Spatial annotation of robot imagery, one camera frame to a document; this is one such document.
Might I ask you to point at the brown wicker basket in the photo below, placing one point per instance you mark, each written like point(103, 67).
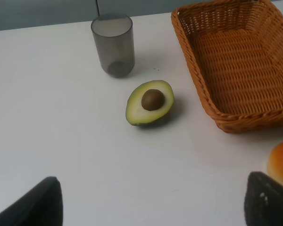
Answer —
point(234, 53)

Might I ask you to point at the halved avocado with pit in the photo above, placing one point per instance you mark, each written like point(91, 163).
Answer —
point(149, 102)

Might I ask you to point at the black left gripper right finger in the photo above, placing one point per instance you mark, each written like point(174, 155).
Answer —
point(263, 202)

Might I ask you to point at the orange red round fruit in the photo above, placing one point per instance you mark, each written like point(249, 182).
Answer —
point(275, 164)

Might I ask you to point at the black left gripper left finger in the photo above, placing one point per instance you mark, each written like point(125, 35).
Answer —
point(41, 206)

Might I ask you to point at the grey translucent plastic cup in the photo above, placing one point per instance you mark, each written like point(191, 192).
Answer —
point(113, 37)

